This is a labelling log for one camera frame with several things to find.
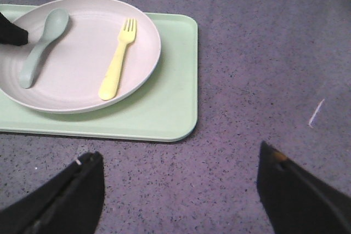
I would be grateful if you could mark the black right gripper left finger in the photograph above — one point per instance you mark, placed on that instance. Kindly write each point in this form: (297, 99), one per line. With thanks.
(71, 202)

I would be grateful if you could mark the light green spoon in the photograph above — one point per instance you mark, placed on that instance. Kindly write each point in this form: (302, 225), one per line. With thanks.
(54, 26)

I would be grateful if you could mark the white round plate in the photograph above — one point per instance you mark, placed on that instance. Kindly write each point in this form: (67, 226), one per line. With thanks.
(74, 66)

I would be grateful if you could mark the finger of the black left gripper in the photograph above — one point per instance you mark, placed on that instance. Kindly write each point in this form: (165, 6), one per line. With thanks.
(12, 34)

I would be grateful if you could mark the yellow plastic fork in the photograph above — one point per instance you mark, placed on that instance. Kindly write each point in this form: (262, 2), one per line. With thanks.
(126, 36)

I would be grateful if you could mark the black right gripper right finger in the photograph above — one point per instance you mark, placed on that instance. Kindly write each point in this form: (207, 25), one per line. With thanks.
(295, 200)

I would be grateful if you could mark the light green tray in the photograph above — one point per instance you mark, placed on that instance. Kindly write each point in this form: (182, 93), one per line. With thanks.
(162, 109)

